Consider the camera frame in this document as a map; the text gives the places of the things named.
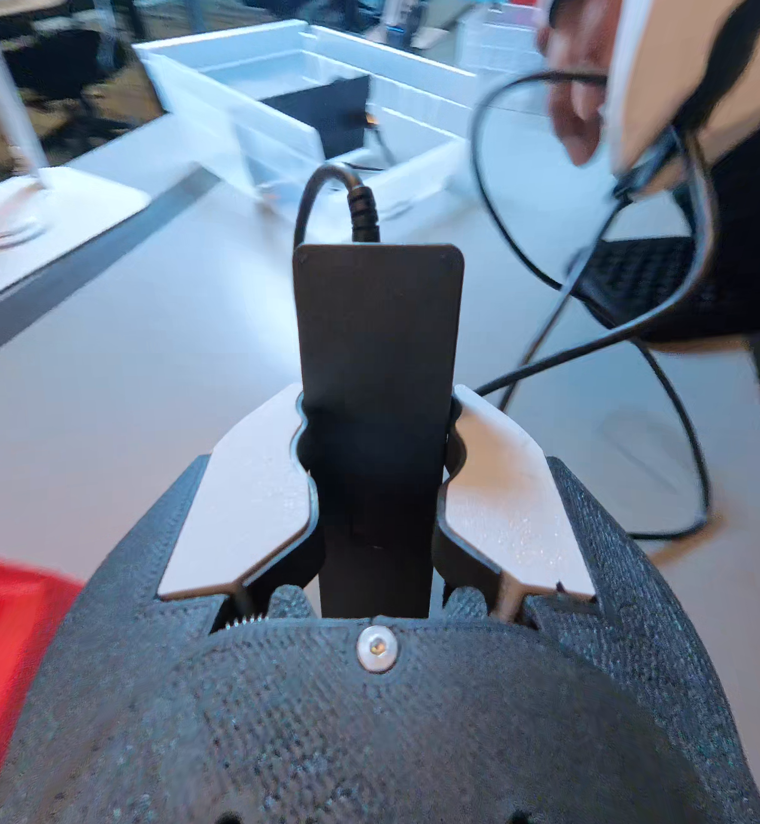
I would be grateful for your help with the black office chair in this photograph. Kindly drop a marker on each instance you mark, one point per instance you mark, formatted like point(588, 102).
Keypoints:
point(64, 64)

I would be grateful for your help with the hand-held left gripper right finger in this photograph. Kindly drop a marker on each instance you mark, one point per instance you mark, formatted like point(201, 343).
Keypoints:
point(515, 515)

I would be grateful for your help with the white document stand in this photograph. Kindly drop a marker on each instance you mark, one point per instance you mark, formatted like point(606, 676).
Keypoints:
point(64, 206)

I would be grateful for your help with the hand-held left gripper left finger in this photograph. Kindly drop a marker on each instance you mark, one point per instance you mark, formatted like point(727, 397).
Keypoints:
point(245, 508)

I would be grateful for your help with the person's right hand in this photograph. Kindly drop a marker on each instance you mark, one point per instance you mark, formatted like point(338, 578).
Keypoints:
point(576, 96)

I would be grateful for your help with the black mesh wrist rest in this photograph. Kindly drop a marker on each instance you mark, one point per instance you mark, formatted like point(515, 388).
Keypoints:
point(637, 283)

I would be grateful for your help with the red plastic bin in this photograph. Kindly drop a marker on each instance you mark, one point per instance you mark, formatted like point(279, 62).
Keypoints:
point(6, 644)

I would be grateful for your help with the black usb hub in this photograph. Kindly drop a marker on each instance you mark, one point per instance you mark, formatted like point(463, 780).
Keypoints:
point(380, 360)

